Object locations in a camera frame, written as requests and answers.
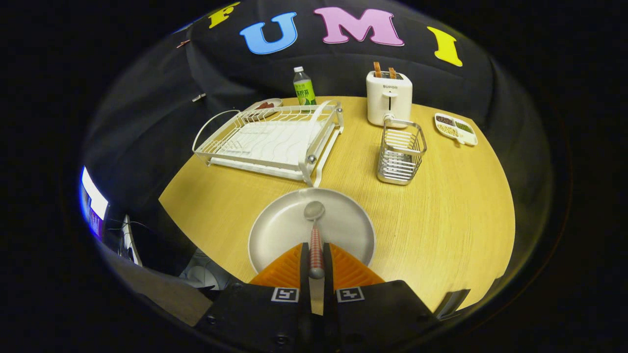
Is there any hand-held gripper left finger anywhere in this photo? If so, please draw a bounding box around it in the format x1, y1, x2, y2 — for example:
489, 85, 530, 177
194, 242, 313, 351

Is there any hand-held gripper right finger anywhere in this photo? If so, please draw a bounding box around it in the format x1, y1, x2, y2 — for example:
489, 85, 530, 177
322, 242, 441, 350

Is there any white plate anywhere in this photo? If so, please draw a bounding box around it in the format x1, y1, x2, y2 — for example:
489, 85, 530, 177
248, 188, 376, 275

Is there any striped handle metal spoon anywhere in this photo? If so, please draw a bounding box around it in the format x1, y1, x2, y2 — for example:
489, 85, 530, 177
303, 201, 326, 280

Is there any metal wire basket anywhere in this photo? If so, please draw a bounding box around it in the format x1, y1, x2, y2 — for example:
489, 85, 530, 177
377, 114, 428, 186

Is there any white wire dish rack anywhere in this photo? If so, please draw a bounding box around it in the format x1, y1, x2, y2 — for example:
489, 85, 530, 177
192, 100, 344, 188

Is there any small plate with red food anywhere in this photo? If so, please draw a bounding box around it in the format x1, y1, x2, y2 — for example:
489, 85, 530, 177
244, 98, 284, 118

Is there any white flat device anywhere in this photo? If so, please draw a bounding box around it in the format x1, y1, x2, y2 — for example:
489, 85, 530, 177
120, 214, 144, 267

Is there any green label bottle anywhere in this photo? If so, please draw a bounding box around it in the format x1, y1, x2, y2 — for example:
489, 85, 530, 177
293, 67, 317, 106

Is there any white toaster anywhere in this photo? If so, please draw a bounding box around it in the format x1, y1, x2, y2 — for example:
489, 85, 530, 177
366, 70, 413, 129

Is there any white divided tray with beans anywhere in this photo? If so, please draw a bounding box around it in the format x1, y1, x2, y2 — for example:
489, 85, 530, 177
434, 113, 478, 147

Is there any black backdrop cloth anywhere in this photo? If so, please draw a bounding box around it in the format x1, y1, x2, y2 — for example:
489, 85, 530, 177
81, 0, 552, 275

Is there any bright screen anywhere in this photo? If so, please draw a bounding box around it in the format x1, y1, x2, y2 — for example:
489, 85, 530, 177
80, 166, 109, 239

